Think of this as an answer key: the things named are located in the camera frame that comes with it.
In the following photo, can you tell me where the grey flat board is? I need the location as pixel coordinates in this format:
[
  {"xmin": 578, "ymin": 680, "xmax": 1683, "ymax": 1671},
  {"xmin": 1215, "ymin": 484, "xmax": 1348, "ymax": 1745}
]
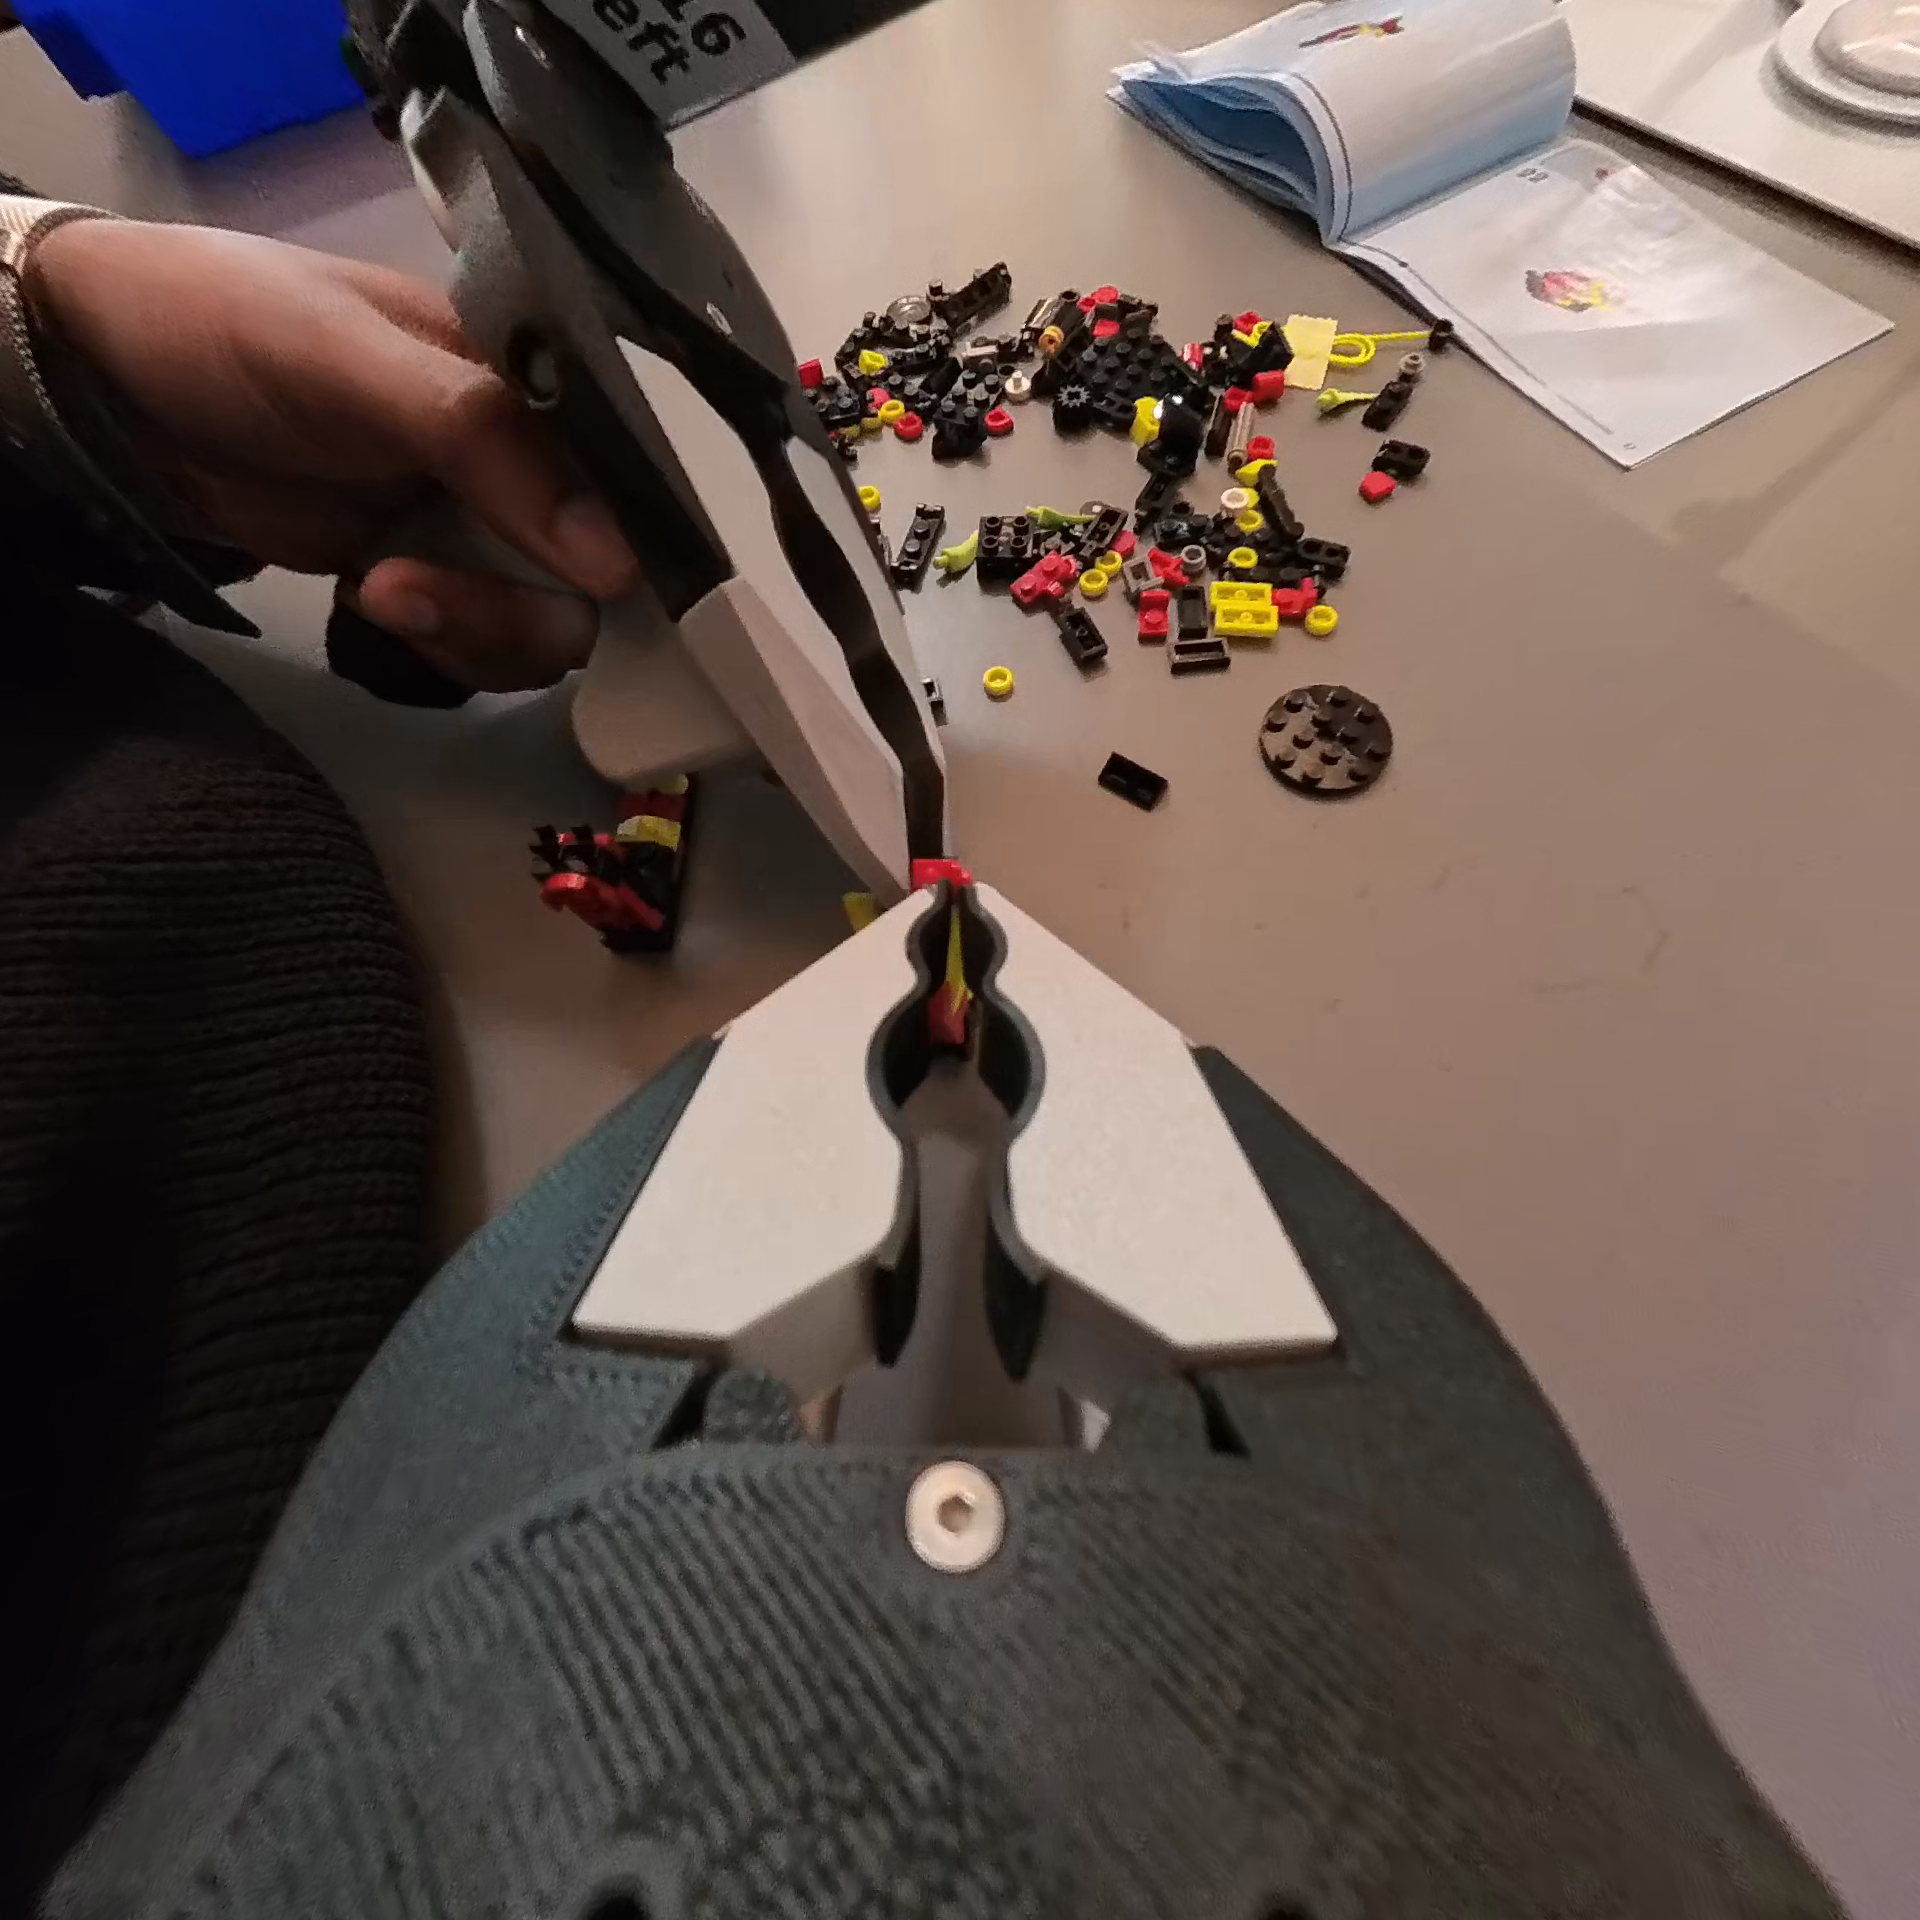
[{"xmin": 1559, "ymin": 0, "xmax": 1920, "ymax": 249}]

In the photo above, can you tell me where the black round lego plate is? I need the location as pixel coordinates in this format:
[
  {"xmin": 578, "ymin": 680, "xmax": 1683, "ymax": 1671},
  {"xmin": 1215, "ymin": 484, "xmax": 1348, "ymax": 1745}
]
[{"xmin": 1257, "ymin": 683, "xmax": 1397, "ymax": 800}]

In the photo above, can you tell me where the white round dish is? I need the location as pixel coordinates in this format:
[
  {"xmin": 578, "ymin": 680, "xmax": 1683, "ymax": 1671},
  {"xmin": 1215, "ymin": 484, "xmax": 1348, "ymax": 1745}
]
[{"xmin": 1769, "ymin": 0, "xmax": 1920, "ymax": 121}]

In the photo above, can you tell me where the small red yellow lego subassembly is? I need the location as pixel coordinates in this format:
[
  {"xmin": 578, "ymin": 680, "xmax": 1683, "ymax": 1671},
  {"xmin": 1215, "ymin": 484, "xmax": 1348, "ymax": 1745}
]
[{"xmin": 839, "ymin": 856, "xmax": 985, "ymax": 1065}]

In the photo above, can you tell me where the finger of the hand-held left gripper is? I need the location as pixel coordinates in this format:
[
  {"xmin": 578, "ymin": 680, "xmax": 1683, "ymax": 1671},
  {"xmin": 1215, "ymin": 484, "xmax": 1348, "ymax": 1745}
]
[
  {"xmin": 778, "ymin": 439, "xmax": 957, "ymax": 860},
  {"xmin": 620, "ymin": 339, "xmax": 957, "ymax": 895}
]

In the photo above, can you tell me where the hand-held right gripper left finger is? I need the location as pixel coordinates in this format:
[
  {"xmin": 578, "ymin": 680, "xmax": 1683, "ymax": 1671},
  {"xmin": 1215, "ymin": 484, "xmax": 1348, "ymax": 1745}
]
[{"xmin": 569, "ymin": 884, "xmax": 962, "ymax": 1440}]

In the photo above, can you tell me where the person's black knit sweater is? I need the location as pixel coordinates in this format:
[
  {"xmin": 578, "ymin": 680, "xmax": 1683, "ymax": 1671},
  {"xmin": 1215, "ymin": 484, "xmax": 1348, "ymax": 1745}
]
[{"xmin": 0, "ymin": 497, "xmax": 452, "ymax": 1920}]

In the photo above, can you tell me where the person's left hand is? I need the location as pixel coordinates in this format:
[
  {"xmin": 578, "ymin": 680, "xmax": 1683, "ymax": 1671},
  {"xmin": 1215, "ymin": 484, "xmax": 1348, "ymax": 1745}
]
[{"xmin": 24, "ymin": 222, "xmax": 642, "ymax": 696}]

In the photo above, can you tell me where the person's left forearm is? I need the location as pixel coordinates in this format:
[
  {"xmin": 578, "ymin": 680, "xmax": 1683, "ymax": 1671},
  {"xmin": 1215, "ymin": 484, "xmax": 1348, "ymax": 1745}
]
[{"xmin": 0, "ymin": 171, "xmax": 265, "ymax": 640}]

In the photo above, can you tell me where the lego instruction booklet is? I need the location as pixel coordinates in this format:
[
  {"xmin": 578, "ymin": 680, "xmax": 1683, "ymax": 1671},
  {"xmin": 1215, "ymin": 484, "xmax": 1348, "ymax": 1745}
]
[{"xmin": 1106, "ymin": 0, "xmax": 1895, "ymax": 471}]

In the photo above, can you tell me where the pile of loose lego pieces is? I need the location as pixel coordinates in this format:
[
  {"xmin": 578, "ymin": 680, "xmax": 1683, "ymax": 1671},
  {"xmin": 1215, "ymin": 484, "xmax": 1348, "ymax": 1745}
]
[{"xmin": 796, "ymin": 268, "xmax": 1456, "ymax": 676}]

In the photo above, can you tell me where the blue plastic bin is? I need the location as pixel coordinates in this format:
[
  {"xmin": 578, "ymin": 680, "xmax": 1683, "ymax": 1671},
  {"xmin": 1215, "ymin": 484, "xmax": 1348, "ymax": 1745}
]
[{"xmin": 0, "ymin": 0, "xmax": 369, "ymax": 161}]

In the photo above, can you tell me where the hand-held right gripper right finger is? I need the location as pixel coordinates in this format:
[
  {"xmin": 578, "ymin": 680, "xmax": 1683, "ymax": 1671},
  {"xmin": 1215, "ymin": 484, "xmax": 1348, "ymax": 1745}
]
[{"xmin": 953, "ymin": 882, "xmax": 1338, "ymax": 1455}]

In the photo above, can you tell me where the black and red lego assembly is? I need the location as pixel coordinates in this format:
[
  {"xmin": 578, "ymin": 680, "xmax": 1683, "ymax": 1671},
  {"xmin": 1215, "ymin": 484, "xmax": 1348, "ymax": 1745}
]
[{"xmin": 532, "ymin": 772, "xmax": 699, "ymax": 954}]

